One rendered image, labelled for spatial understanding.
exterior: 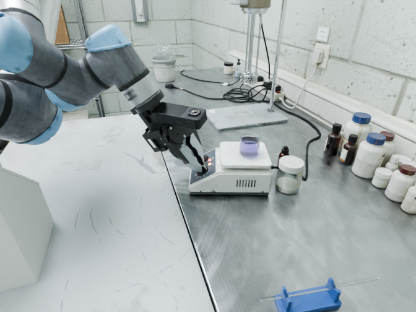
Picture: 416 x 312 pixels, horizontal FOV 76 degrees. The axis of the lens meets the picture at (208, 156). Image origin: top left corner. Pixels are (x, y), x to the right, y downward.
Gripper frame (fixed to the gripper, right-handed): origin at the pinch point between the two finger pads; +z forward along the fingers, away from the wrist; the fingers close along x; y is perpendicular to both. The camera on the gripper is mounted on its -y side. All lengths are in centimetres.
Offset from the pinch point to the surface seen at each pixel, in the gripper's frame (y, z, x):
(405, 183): -37.1, 24.5, -14.4
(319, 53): -15, 7, -69
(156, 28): 149, -35, -191
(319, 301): -26.3, 14.9, 19.9
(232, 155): -5.6, 2.1, -5.2
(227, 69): 48, 9, -108
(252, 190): -8.6, 10.5, -0.9
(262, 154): -11.1, 5.8, -8.6
